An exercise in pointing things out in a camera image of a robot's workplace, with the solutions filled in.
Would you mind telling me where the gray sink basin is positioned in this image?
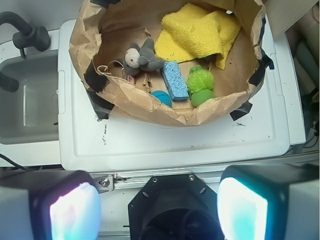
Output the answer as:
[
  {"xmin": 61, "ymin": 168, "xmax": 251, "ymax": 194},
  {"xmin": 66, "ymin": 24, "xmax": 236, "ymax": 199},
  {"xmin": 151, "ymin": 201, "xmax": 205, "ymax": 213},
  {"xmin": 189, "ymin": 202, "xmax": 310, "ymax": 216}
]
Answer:
[{"xmin": 0, "ymin": 50, "xmax": 59, "ymax": 145}]

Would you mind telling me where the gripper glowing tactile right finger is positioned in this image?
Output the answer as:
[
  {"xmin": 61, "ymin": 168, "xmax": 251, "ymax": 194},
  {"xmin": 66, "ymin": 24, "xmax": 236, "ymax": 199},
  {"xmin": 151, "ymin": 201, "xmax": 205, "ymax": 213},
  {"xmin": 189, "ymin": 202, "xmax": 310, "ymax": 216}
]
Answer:
[{"xmin": 217, "ymin": 164, "xmax": 320, "ymax": 240}]

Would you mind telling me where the brown paper bag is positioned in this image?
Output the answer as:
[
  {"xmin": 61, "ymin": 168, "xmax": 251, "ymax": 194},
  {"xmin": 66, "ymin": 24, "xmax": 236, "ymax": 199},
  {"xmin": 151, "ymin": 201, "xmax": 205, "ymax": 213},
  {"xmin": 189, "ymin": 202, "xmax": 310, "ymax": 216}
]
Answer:
[{"xmin": 69, "ymin": 0, "xmax": 272, "ymax": 127}]

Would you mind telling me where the blue ball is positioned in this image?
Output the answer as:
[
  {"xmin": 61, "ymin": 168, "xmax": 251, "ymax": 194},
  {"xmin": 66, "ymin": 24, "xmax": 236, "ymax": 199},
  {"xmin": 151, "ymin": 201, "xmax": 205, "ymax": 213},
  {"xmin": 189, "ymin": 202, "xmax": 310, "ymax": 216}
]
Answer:
[{"xmin": 151, "ymin": 90, "xmax": 172, "ymax": 108}]

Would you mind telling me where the aluminum rail with bracket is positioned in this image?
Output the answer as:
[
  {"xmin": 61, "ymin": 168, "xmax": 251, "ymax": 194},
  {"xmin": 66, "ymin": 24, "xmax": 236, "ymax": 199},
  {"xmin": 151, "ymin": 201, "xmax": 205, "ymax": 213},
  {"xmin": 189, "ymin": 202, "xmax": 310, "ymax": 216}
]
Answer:
[{"xmin": 90, "ymin": 165, "xmax": 226, "ymax": 193}]

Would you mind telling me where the black camera mount housing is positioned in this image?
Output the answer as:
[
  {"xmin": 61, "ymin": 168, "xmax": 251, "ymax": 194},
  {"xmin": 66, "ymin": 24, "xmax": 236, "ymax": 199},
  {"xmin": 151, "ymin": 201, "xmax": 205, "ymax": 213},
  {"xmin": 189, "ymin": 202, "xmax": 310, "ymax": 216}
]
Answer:
[{"xmin": 128, "ymin": 173, "xmax": 225, "ymax": 240}]

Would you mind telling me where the gray plush mouse toy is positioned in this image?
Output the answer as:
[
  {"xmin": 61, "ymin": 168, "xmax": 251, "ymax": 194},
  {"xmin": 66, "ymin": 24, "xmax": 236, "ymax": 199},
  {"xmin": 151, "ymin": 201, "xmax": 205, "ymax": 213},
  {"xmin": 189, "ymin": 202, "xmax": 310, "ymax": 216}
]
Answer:
[{"xmin": 112, "ymin": 38, "xmax": 165, "ymax": 84}]

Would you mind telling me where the blue sponge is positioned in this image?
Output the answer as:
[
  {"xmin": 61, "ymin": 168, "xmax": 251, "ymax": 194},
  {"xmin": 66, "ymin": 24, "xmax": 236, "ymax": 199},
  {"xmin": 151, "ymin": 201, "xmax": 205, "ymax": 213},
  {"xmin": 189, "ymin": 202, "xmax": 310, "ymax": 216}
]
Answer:
[{"xmin": 161, "ymin": 61, "xmax": 189, "ymax": 102}]

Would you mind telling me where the black faucet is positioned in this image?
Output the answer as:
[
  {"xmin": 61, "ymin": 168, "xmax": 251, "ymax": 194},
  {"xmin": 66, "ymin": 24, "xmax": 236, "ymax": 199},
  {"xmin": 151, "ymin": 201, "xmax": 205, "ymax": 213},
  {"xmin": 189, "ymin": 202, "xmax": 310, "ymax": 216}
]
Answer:
[{"xmin": 0, "ymin": 11, "xmax": 52, "ymax": 93}]

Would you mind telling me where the white plastic bin lid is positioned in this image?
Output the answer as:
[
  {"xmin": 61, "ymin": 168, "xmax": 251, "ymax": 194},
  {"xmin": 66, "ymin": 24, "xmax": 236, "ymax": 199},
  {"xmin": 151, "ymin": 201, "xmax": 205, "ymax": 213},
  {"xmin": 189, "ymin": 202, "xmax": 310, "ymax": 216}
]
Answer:
[{"xmin": 58, "ymin": 20, "xmax": 306, "ymax": 173}]

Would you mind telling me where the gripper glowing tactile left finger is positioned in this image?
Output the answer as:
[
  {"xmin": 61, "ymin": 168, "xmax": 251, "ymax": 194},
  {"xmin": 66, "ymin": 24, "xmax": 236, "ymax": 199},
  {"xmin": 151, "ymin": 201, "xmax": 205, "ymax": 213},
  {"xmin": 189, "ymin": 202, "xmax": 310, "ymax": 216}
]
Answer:
[{"xmin": 0, "ymin": 170, "xmax": 102, "ymax": 240}]

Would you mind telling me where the green fuzzy plush toy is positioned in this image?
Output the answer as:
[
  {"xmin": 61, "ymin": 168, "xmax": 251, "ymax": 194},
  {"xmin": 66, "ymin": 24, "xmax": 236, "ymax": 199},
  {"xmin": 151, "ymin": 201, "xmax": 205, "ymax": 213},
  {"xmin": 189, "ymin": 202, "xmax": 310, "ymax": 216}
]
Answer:
[{"xmin": 186, "ymin": 65, "xmax": 215, "ymax": 108}]

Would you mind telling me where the yellow microfiber cloth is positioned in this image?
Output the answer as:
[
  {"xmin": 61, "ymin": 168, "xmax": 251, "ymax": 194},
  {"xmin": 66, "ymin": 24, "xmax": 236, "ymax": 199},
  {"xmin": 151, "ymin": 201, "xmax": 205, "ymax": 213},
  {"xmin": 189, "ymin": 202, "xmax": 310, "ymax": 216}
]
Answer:
[{"xmin": 154, "ymin": 3, "xmax": 241, "ymax": 70}]

